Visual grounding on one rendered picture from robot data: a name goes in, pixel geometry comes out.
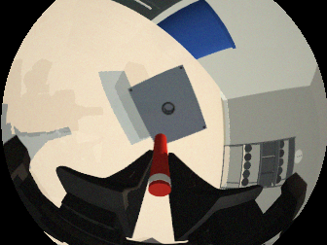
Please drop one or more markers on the grey sloped panel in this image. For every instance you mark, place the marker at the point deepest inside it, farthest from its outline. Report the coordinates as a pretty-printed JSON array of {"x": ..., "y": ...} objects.
[{"x": 167, "y": 104}]

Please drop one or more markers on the red peg with white band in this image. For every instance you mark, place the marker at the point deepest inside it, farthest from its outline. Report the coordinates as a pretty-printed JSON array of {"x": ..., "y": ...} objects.
[{"x": 159, "y": 179}]

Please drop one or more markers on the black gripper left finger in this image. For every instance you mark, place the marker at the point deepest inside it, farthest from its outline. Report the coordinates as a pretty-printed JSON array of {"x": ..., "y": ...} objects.
[{"x": 121, "y": 193}]

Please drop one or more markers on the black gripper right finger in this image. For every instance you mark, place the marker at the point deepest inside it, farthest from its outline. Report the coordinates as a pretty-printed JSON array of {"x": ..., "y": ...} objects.
[{"x": 192, "y": 200}]

